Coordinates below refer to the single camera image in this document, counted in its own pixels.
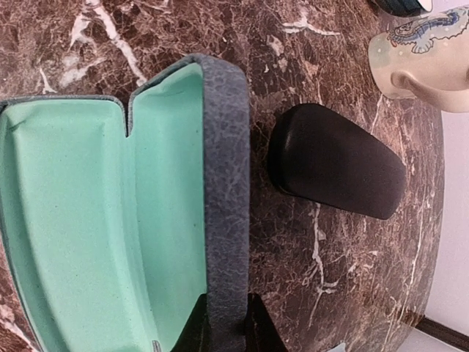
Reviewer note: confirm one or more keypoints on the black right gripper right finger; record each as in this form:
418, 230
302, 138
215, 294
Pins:
260, 332

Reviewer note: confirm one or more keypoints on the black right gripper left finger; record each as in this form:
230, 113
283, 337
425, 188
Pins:
195, 336

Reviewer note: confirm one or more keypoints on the blue grey glasses case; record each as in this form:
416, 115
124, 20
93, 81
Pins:
116, 218

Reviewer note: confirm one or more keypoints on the black glasses case beige lining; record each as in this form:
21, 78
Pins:
317, 154

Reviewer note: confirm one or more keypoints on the light blue cloth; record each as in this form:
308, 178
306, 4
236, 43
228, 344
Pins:
339, 348

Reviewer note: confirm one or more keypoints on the cream ceramic mug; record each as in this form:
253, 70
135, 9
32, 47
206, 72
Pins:
426, 58

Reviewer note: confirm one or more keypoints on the white teal ceramic bowl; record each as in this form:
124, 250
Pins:
405, 8

